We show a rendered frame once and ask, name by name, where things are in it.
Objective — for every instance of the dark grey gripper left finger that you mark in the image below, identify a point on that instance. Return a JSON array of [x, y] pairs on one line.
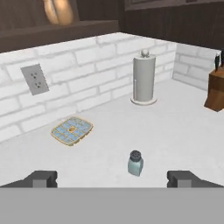
[[40, 179]]

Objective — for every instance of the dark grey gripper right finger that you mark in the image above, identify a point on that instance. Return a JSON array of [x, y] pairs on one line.
[[183, 179]]

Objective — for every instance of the glass shaker with black cap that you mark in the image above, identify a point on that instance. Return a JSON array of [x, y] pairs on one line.
[[135, 164]]

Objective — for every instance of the blue and gold trivet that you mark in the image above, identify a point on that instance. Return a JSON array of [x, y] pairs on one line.
[[72, 130]]

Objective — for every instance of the wooden knife block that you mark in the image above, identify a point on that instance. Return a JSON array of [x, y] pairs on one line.
[[215, 87]]

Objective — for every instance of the white paper towel holder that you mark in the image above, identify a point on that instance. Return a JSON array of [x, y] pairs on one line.
[[143, 78]]

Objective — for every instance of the tan wooden object on shelf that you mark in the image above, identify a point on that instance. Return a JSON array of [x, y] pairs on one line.
[[58, 11]]

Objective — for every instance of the grey wall power outlet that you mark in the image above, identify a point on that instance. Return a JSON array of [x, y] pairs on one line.
[[34, 79]]

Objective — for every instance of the dark wooden wall shelf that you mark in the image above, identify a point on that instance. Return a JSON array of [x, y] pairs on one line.
[[55, 32]]

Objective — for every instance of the dark wooden wall cabinet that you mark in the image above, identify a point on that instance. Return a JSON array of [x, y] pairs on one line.
[[172, 17]]

